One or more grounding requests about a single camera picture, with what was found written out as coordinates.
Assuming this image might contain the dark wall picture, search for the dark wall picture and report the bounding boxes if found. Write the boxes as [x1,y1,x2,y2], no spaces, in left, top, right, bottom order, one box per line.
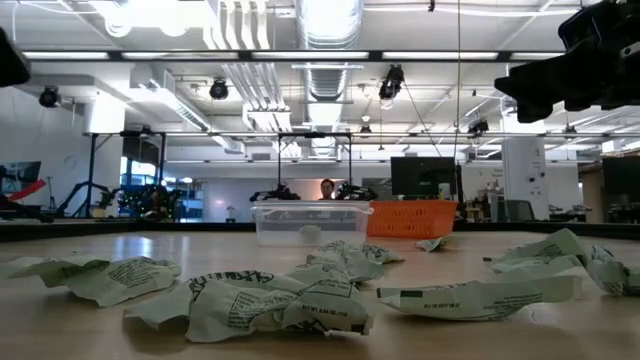
[0,160,43,195]

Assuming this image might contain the wide black gantry frame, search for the wide black gantry frame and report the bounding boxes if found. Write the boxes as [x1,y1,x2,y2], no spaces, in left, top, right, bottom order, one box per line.
[82,130,169,220]

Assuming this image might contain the black metal table frame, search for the black metal table frame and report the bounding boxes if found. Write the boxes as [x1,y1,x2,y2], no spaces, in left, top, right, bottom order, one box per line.
[0,218,640,242]

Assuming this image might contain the gray office chair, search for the gray office chair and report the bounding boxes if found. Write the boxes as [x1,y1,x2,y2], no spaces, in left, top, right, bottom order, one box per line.
[503,199,536,223]

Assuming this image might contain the black bar with light strips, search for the black bar with light strips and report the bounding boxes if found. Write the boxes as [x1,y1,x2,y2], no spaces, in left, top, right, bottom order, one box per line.
[19,49,566,63]

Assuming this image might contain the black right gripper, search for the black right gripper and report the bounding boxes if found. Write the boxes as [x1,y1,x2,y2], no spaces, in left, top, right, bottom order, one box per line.
[494,0,640,124]

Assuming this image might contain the black display screen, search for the black display screen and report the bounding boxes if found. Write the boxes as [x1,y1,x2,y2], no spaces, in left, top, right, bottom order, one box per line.
[601,156,640,204]

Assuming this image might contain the narrow black gantry frame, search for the narrow black gantry frame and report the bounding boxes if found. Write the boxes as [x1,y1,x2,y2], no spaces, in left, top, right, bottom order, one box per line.
[276,131,354,201]

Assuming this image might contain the silver ventilation duct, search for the silver ventilation duct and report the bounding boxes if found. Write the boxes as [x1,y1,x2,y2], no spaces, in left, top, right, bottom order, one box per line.
[293,0,365,104]

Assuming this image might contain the black overhead camera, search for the black overhead camera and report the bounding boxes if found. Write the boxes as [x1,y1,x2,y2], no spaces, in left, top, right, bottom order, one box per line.
[377,64,406,102]

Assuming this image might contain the dark equipment with small lights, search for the dark equipment with small lights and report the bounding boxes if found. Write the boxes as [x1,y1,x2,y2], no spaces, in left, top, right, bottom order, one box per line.
[117,183,183,220]

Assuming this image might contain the orange plastic basket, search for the orange plastic basket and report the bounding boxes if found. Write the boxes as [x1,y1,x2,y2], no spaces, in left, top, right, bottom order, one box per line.
[367,199,459,240]

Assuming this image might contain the white building column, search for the white building column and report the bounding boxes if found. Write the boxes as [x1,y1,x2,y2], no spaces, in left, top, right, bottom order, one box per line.
[501,113,550,222]

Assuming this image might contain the clear plastic container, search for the clear plastic container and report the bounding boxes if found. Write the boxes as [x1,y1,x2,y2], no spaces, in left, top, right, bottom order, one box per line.
[251,199,375,248]

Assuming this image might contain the thin hanging cable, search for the thin hanging cable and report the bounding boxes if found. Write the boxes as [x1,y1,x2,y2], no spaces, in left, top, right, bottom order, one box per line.
[452,0,464,161]

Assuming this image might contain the black computer monitor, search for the black computer monitor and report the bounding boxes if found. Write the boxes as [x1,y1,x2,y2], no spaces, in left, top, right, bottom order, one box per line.
[390,156,458,198]

